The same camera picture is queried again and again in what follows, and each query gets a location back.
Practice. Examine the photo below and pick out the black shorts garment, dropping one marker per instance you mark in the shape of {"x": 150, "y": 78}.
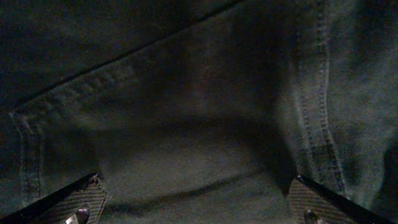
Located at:
{"x": 199, "y": 111}

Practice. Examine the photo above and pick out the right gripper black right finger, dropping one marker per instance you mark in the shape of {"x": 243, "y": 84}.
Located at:
{"x": 312, "y": 203}

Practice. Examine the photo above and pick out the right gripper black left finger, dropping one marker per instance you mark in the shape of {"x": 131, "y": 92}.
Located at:
{"x": 83, "y": 201}

